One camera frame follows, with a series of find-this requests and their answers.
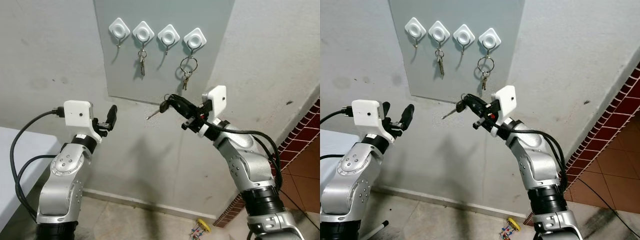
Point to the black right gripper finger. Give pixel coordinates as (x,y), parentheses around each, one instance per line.
(481,123)
(181,104)
(189,124)
(476,103)

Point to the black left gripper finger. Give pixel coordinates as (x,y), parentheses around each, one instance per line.
(111,117)
(408,116)

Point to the key with black head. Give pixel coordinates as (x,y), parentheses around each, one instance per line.
(164,106)
(461,105)

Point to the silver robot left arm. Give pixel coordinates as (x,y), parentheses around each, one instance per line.
(60,190)
(350,190)

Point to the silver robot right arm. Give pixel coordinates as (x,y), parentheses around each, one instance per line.
(537,165)
(245,165)

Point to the small silver key bunch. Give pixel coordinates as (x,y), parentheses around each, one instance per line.
(142,62)
(440,62)

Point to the white table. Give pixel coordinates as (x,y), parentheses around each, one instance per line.
(37,142)
(330,142)

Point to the white skirting board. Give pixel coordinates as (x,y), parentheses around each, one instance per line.
(450,199)
(150,202)

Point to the red brick tile skirting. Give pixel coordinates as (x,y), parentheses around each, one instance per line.
(295,135)
(612,117)

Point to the colourful bead maze toy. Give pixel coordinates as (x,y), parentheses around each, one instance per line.
(514,223)
(204,225)

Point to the white pole with black tip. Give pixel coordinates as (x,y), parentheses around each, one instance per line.
(375,231)

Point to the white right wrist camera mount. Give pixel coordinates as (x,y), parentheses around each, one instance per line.
(506,100)
(216,102)

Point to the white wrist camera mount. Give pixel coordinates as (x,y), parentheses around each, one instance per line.
(506,100)
(216,102)
(77,112)
(366,112)

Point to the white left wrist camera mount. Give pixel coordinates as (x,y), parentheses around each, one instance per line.
(366,112)
(77,112)

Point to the grey wall panel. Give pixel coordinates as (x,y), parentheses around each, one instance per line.
(425,75)
(125,75)

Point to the white diamond wall hook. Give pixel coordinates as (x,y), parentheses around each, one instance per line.
(439,32)
(143,33)
(195,39)
(119,29)
(415,28)
(169,36)
(464,35)
(490,38)

